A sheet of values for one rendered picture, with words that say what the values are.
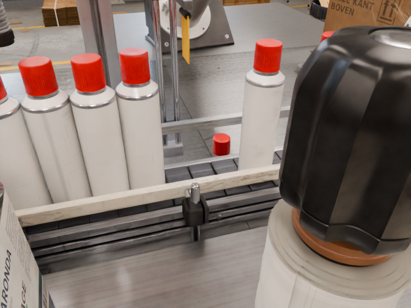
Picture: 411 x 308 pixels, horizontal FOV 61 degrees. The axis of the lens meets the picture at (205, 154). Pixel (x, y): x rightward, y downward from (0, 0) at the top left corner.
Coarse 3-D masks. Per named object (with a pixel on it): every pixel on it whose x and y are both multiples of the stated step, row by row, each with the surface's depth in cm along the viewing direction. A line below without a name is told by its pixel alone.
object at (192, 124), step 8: (240, 112) 54; (280, 112) 55; (288, 112) 55; (184, 120) 52; (192, 120) 52; (200, 120) 52; (208, 120) 52; (216, 120) 52; (224, 120) 52; (232, 120) 53; (240, 120) 53; (168, 128) 50; (176, 128) 51; (184, 128) 51; (192, 128) 52; (200, 128) 52
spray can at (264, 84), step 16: (256, 48) 43; (272, 48) 42; (256, 64) 44; (272, 64) 43; (256, 80) 44; (272, 80) 44; (256, 96) 45; (272, 96) 44; (256, 112) 46; (272, 112) 46; (256, 128) 47; (272, 128) 48; (240, 144) 51; (256, 144) 49; (272, 144) 49; (240, 160) 52; (256, 160) 50; (272, 160) 52
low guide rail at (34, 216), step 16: (208, 176) 48; (224, 176) 48; (240, 176) 49; (256, 176) 50; (272, 176) 51; (128, 192) 46; (144, 192) 46; (160, 192) 46; (176, 192) 47; (32, 208) 43; (48, 208) 43; (64, 208) 43; (80, 208) 44; (96, 208) 45; (112, 208) 45; (32, 224) 43
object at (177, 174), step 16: (224, 160) 57; (176, 176) 54; (192, 176) 54; (208, 192) 51; (224, 192) 51; (240, 192) 51; (128, 208) 48; (144, 208) 48; (160, 208) 48; (48, 224) 46; (64, 224) 46; (80, 224) 46
